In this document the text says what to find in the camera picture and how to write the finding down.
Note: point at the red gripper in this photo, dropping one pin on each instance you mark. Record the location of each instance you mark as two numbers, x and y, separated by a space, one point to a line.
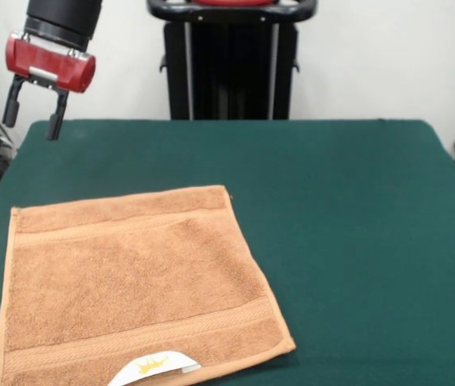
46 64

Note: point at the tan terry towel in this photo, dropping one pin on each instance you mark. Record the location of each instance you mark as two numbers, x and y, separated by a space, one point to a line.
111 281

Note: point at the dark green table cloth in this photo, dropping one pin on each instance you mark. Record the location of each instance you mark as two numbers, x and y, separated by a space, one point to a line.
372 241

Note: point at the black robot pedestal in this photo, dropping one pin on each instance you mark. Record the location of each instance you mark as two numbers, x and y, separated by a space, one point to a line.
231 72

